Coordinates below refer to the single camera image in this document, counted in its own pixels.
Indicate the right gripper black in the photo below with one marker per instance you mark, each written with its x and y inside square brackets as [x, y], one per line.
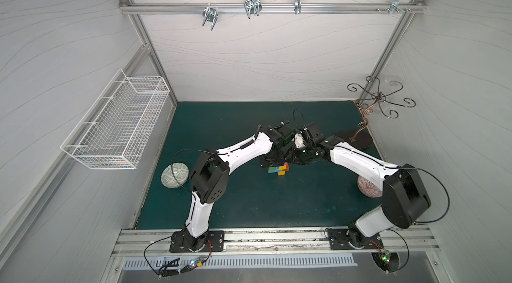
[310, 145]

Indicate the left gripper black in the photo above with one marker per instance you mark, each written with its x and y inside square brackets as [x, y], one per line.
[283, 145]

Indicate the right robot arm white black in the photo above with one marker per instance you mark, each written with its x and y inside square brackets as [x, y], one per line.
[404, 196]

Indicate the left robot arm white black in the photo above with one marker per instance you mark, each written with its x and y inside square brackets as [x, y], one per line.
[210, 176]

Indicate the metal ornament stand dark base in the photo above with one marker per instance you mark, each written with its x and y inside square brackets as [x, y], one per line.
[361, 138]

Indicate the pink ribbed round coaster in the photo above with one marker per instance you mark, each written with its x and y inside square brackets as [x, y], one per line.
[368, 189]

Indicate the green patterned round coaster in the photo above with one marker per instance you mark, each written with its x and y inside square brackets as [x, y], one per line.
[175, 175]

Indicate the metal clamp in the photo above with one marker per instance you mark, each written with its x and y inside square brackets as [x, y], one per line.
[210, 15]
[394, 8]
[297, 7]
[252, 7]

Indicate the aluminium cross bar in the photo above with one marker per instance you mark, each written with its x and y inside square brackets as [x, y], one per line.
[267, 8]

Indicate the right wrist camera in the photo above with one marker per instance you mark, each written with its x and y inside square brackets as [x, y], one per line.
[300, 140]

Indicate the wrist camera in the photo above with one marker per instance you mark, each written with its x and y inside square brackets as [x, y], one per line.
[300, 140]
[287, 132]

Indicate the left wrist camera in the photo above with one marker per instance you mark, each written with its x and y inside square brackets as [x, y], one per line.
[287, 132]

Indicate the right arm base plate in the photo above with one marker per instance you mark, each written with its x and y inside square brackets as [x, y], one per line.
[340, 239]

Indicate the white slotted cable duct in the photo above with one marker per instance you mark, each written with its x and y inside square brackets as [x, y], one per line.
[245, 261]

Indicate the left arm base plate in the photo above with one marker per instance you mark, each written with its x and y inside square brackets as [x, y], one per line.
[216, 241]

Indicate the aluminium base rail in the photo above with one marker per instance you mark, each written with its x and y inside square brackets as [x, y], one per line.
[294, 240]

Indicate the white wire basket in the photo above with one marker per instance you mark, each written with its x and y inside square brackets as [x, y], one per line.
[113, 133]

